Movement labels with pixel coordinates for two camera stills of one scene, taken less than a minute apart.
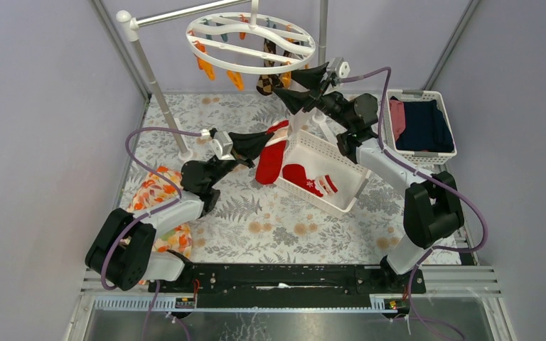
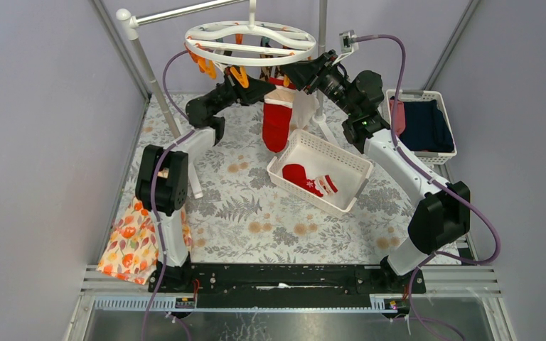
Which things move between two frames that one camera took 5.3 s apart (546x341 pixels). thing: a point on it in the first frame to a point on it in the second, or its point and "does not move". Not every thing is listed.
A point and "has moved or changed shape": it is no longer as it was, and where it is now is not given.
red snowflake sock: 271,157 to 277,114
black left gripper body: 234,150 to 247,86
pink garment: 399,116 does not move
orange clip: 204,65 has moved or changed shape
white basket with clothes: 417,127 does not move
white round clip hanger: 249,42 has moved or changed shape
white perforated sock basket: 320,171 does not move
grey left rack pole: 131,28 does not move
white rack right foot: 319,118 does not move
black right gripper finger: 296,101 to 304,72
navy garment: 426,128 does not move
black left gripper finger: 250,144 to 257,89
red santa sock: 296,175 does not move
